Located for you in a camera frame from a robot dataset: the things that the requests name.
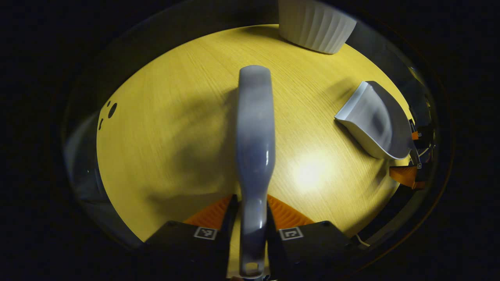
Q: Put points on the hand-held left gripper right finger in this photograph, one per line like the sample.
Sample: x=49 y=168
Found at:
x=312 y=246

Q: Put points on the grey dustpan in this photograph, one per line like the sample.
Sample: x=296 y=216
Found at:
x=375 y=121

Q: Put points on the wooden desktop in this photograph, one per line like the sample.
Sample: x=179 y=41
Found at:
x=164 y=117

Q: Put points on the white ribbed garbage bin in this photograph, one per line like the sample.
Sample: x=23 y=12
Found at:
x=316 y=25

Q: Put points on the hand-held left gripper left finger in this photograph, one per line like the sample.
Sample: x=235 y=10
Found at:
x=183 y=246

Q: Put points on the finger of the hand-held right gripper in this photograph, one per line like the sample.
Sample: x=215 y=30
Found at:
x=406 y=176
x=415 y=135

